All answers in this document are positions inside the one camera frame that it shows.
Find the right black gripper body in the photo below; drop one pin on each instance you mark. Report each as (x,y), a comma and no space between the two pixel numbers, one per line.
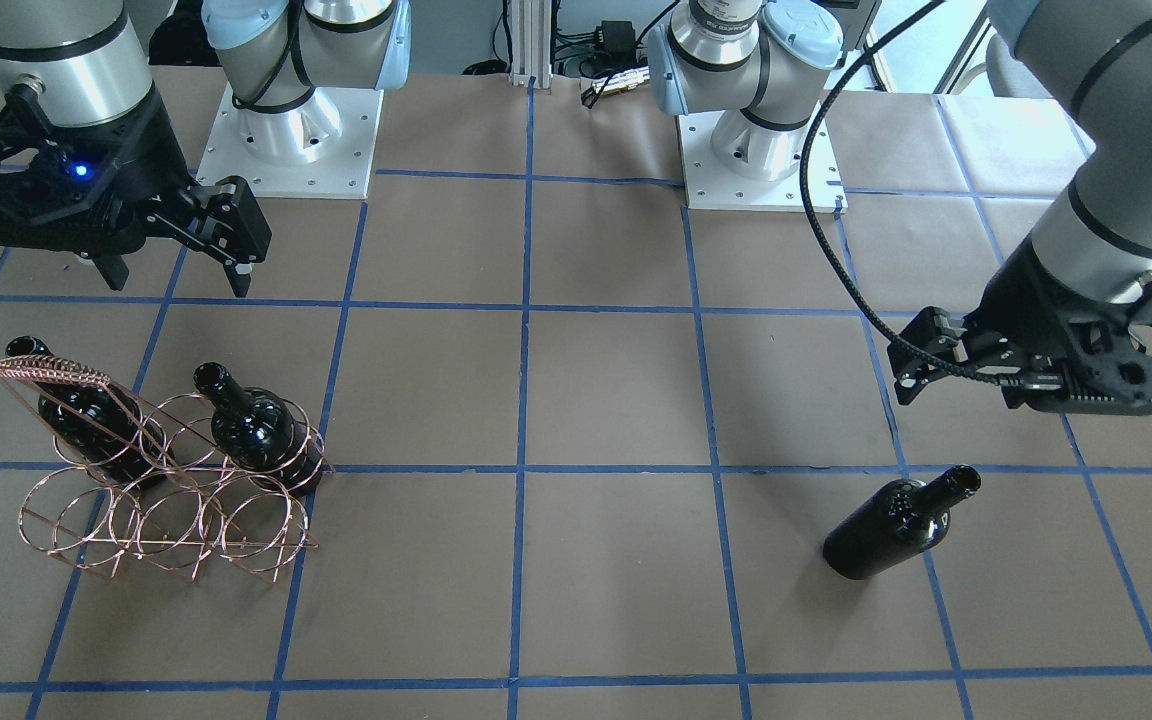
(144,172)

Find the black bottle in basket end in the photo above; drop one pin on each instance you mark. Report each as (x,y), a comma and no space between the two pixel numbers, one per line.
(258,431)

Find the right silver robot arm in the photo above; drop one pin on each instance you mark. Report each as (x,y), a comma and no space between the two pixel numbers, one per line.
(275,53)

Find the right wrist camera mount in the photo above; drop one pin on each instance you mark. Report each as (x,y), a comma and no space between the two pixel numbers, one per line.
(58,184)

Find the black bottle under basket handle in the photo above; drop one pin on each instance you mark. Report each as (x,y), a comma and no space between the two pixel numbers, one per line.
(107,429)

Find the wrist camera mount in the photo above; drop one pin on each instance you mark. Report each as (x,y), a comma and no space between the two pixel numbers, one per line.
(1095,400)
(58,184)

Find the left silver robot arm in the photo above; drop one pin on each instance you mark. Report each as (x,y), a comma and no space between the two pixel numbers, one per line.
(771,59)

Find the aluminium frame post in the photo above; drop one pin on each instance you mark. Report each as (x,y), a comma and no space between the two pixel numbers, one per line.
(529,27)

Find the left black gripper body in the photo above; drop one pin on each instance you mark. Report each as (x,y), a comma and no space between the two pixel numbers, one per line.
(1024,302)

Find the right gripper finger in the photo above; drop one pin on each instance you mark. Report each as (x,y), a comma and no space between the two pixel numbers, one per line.
(113,269)
(223,221)

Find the black wine bottle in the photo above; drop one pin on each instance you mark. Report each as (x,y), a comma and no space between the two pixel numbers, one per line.
(904,518)

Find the grey office chair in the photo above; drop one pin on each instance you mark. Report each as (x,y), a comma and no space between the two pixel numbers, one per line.
(1007,76)

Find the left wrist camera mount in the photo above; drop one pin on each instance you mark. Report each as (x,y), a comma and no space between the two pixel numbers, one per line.
(1095,400)

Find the copper wire wine basket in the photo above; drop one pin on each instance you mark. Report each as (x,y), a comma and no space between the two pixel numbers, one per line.
(220,474)

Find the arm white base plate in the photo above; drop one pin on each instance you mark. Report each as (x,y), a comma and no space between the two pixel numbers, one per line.
(732,164)
(322,150)

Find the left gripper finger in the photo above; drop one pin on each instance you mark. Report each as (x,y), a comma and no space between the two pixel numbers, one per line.
(939,334)

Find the black power adapter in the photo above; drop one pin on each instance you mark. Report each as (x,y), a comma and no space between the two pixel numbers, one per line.
(615,38)

